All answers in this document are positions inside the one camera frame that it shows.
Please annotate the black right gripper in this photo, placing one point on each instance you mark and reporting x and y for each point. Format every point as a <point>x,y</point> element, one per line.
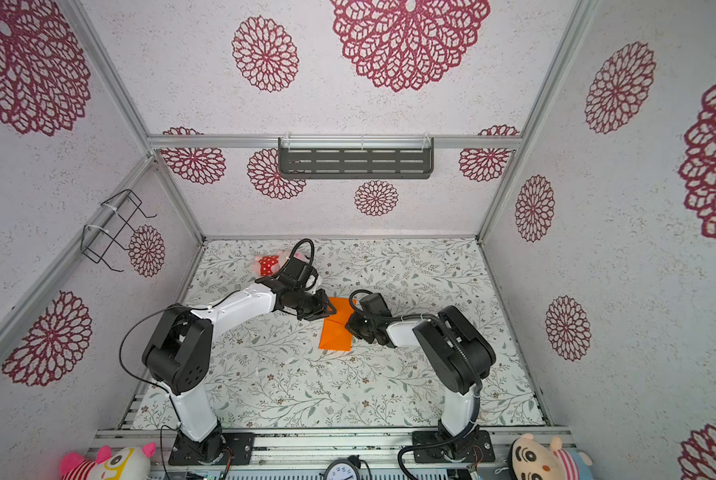
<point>352,325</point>

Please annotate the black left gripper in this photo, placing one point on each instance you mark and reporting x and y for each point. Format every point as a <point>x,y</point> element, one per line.
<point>322,310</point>

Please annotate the orange square paper sheet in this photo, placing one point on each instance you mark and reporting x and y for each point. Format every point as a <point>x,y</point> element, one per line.
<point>335,335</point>

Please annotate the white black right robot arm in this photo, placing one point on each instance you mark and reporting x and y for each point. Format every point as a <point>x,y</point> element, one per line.
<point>459,354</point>

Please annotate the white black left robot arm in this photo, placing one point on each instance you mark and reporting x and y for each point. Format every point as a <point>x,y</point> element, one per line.
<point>179,352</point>

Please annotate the pink pig plush toy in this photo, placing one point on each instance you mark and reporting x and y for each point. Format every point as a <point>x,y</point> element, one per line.
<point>269,264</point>

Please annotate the round gauge clock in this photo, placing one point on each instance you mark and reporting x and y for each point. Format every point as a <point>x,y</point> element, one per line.
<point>344,469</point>

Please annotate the boy face plush toy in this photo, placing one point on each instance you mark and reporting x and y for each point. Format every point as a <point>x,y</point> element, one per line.
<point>530,460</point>

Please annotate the pink white plush toy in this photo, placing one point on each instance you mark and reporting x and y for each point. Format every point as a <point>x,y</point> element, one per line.
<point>125,464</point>

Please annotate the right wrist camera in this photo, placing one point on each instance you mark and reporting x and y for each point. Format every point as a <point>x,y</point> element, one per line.
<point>375,304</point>

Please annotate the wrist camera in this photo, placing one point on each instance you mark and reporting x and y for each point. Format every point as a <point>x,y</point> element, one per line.
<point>375,304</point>
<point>298,274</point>

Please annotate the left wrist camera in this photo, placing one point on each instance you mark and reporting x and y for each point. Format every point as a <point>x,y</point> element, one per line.
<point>298,274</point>

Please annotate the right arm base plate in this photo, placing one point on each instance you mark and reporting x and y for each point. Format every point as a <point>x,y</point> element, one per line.
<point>476,447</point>

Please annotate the grey wall shelf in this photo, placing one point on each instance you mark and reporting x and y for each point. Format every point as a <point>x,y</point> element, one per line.
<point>357,160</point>

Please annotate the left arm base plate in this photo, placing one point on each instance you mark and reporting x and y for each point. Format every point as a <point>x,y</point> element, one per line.
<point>218,448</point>

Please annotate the black wire wall rack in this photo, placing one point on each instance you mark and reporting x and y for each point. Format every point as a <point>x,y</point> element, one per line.
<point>98,239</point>

